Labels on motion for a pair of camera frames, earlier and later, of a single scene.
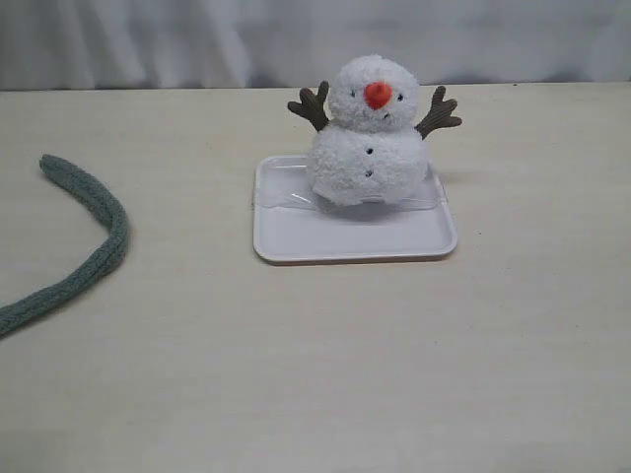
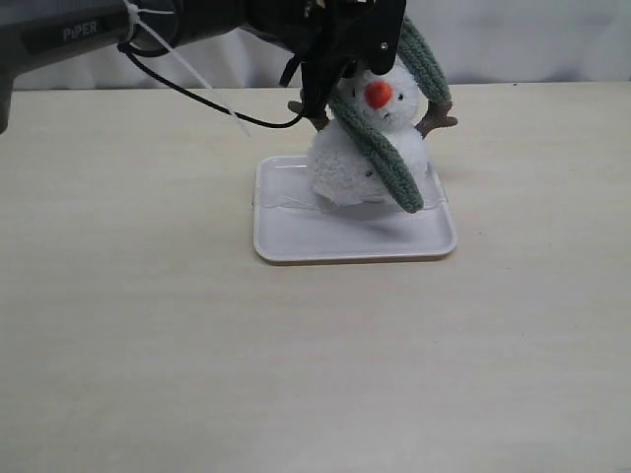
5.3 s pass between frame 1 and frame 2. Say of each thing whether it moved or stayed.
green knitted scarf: moved
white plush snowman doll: stayed
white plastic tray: stayed
